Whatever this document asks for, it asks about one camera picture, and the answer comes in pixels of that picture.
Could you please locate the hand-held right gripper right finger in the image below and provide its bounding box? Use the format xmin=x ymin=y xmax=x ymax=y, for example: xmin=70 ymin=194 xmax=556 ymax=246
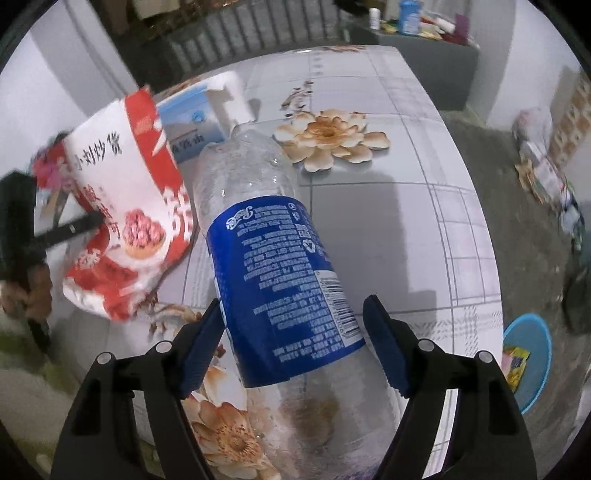
xmin=362 ymin=294 xmax=539 ymax=480

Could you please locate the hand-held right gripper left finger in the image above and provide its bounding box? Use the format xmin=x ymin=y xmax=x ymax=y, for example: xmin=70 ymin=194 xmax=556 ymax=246
xmin=50 ymin=299 xmax=225 ymax=480

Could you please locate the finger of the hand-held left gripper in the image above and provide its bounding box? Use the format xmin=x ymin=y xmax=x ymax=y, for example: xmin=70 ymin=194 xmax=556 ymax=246
xmin=32 ymin=210 xmax=106 ymax=247

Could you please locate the red and white snack bag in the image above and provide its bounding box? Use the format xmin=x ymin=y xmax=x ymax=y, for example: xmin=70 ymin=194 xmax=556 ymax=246
xmin=62 ymin=85 xmax=195 ymax=322

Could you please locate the clear bottle with blue label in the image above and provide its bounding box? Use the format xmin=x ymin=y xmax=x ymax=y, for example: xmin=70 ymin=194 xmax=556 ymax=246
xmin=191 ymin=124 xmax=416 ymax=480

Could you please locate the yellow snack packet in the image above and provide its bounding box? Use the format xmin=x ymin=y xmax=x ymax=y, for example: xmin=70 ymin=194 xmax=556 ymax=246
xmin=503 ymin=346 xmax=531 ymax=384

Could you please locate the blue plastic basin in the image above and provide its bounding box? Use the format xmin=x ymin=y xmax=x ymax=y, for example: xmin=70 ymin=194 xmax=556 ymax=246
xmin=502 ymin=314 xmax=552 ymax=415

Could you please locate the blue white tissue pack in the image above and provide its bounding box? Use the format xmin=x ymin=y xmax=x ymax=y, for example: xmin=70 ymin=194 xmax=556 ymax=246
xmin=154 ymin=70 xmax=257 ymax=163

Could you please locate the person's left hand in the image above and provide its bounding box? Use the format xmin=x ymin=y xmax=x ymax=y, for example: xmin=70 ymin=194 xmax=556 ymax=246
xmin=0 ymin=270 xmax=54 ymax=321

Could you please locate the pink red plastic bag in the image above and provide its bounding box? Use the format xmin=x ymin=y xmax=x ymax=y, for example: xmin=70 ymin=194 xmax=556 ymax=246
xmin=30 ymin=131 xmax=72 ymax=190

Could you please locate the pile of printed papers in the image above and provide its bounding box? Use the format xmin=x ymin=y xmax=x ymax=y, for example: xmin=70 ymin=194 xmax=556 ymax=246
xmin=515 ymin=143 xmax=568 ymax=204

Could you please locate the metal balcony railing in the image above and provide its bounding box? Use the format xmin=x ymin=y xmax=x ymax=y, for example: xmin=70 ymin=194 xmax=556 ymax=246
xmin=115 ymin=0 xmax=352 ymax=88

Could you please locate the white floor plastic bag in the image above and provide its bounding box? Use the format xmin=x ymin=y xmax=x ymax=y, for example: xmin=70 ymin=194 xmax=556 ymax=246
xmin=513 ymin=107 xmax=553 ymax=144

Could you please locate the grey cabinet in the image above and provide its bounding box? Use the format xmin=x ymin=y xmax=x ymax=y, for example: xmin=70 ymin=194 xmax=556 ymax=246
xmin=353 ymin=21 xmax=481 ymax=112

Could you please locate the tile pattern box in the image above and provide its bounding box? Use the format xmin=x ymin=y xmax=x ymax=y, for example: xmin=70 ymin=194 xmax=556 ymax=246
xmin=551 ymin=69 xmax=591 ymax=167

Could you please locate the maroon box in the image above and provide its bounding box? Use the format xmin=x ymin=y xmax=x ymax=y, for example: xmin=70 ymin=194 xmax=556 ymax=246
xmin=452 ymin=13 xmax=472 ymax=44

